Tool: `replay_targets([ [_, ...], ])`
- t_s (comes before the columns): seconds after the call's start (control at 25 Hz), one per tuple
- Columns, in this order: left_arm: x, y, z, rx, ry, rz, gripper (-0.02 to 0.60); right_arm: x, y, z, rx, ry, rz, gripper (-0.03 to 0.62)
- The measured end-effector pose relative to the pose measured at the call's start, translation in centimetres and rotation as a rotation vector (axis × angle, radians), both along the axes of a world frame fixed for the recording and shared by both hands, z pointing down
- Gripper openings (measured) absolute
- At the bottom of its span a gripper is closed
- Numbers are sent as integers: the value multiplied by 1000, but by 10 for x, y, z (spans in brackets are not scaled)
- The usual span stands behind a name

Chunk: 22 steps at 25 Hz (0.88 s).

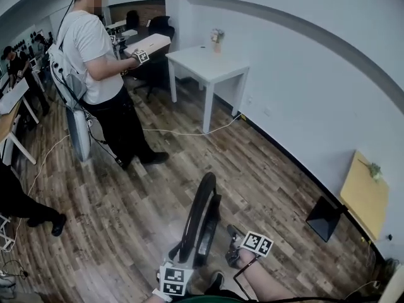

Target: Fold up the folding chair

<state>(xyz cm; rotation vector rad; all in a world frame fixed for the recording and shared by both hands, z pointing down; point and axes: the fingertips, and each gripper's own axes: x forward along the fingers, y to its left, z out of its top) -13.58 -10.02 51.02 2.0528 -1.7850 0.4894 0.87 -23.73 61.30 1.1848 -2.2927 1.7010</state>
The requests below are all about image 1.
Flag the white floor cable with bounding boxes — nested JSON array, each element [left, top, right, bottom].
[[142, 113, 244, 138], [14, 133, 71, 235]]

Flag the white curved furniture edge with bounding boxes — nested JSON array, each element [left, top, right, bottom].
[[377, 263, 404, 303]]

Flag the black tangled cable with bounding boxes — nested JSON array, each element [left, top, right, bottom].
[[0, 258, 30, 281]]

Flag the white flat sheet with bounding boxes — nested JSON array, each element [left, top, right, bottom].
[[0, 78, 30, 116]]

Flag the potted flowers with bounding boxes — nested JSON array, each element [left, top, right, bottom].
[[210, 28, 226, 54]]

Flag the wooden desk with white legs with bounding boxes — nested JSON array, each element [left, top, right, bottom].
[[0, 77, 41, 166]]

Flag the dark red wrist cable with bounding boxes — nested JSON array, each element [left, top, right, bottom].
[[233, 259, 257, 300]]

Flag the pale pink flat box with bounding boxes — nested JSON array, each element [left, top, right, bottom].
[[123, 33, 172, 58]]

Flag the person's right forearm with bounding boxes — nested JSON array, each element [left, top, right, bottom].
[[239, 250, 300, 303]]

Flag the green plant sprig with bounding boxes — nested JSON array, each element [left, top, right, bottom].
[[357, 158, 384, 183]]

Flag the yellow board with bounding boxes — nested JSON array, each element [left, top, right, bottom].
[[339, 150, 390, 241]]

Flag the black folding chair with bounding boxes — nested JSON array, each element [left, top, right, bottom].
[[177, 172, 222, 268]]

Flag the black office chair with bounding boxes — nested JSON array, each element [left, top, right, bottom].
[[133, 15, 176, 100], [125, 9, 141, 32]]

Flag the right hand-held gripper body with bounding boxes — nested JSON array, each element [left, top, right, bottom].
[[225, 231, 275, 268]]

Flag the white square table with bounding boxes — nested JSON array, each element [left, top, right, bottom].
[[165, 44, 251, 134]]

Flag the person's green shirt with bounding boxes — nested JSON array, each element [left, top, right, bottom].
[[175, 289, 255, 303]]

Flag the white wire rack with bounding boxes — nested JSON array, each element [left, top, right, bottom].
[[0, 212, 16, 253]]

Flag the person's black shoe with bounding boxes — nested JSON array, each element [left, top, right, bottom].
[[204, 271, 225, 295]]

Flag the grey padded folded board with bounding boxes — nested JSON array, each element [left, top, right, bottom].
[[65, 107, 93, 163]]

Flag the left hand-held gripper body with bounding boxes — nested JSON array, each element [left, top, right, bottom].
[[157, 246, 194, 297]]

